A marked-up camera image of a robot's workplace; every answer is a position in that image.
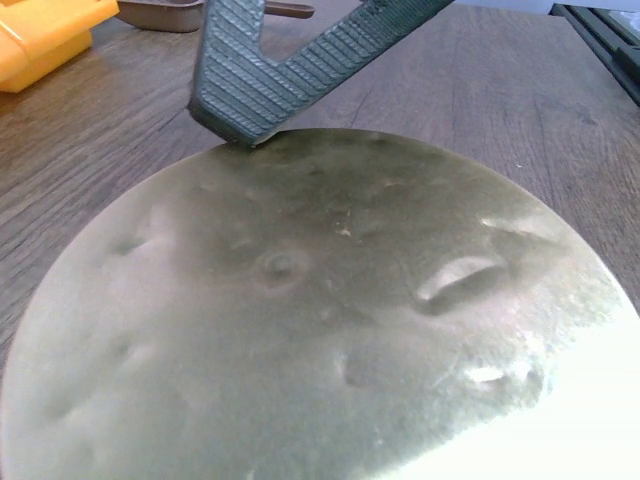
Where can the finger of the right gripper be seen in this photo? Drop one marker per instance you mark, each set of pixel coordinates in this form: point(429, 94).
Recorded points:
point(243, 96)

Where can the brown plastic scoop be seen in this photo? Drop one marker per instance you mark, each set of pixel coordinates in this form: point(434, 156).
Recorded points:
point(179, 16)

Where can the orange bin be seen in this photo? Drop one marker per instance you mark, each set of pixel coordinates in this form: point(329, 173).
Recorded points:
point(38, 36)

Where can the gold jar lid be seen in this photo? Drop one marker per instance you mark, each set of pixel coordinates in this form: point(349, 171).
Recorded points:
point(335, 304)

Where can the black aluminium frame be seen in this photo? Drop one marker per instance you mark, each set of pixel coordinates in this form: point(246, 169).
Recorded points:
point(613, 36)

